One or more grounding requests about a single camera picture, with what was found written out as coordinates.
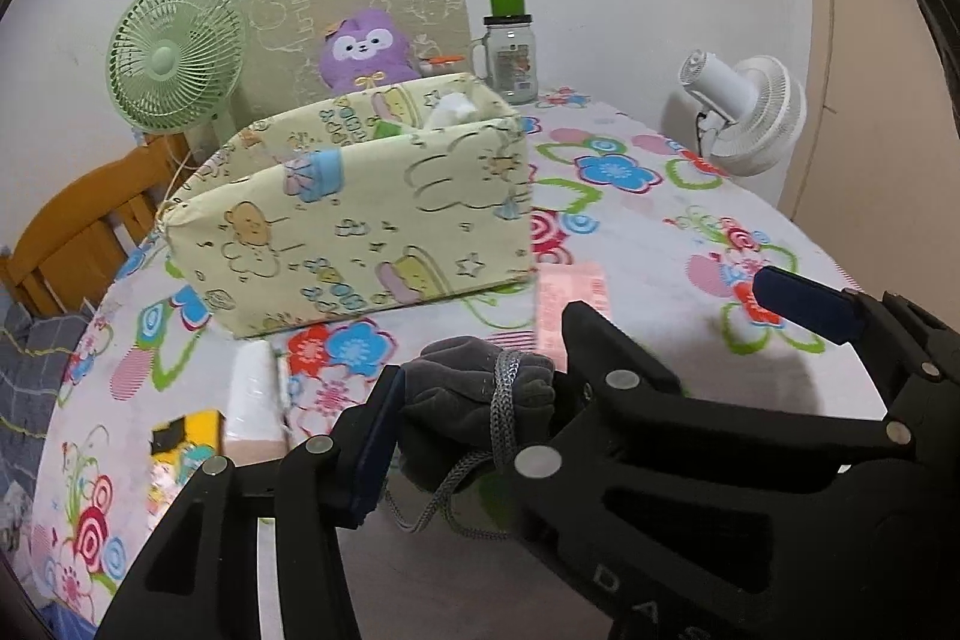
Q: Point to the wooden bed headboard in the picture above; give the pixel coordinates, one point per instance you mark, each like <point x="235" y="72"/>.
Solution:
<point x="75" y="235"/>

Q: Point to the glass jar with green lid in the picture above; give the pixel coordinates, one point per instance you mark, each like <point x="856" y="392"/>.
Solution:
<point x="510" y="63"/>

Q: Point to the green desk fan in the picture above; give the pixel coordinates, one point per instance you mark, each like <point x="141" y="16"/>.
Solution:
<point x="176" y="59"/>

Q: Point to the pink tissue pack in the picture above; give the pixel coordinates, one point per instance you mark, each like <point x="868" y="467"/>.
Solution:
<point x="571" y="306"/>

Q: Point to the yellow cartoon tissue pack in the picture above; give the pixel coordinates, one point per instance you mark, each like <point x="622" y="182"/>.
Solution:
<point x="187" y="460"/>

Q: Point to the white standing fan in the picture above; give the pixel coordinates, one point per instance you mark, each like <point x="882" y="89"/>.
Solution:
<point x="757" y="115"/>

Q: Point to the small orange-lidded container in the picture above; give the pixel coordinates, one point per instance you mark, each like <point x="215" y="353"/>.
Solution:
<point x="442" y="63"/>

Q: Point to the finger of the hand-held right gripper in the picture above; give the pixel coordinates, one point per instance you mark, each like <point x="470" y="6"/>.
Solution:
<point x="637" y="430"/>
<point x="810" y="302"/>

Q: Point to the clear plastic tube pack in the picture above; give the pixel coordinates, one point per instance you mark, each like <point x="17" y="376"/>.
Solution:
<point x="255" y="400"/>

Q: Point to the white sock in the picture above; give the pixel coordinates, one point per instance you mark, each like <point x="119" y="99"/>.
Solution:
<point x="454" y="111"/>

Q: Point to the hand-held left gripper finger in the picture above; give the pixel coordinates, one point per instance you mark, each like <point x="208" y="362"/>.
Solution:
<point x="375" y="452"/>

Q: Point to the grey plaid pillow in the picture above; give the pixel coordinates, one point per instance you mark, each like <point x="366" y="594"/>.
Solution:
<point x="37" y="355"/>

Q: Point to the yellow cartoon box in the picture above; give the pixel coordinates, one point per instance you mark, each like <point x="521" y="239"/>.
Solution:
<point x="337" y="235"/>

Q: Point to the green patterned board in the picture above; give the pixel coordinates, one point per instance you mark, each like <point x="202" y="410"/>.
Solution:
<point x="300" y="10"/>

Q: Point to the purple plush toy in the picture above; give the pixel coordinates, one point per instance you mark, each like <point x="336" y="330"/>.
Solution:
<point x="364" y="48"/>

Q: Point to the dark grey glove bundle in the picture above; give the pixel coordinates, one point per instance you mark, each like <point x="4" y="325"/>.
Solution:
<point x="457" y="400"/>

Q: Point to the beige door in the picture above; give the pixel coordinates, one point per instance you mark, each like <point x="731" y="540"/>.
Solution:
<point x="847" y="85"/>

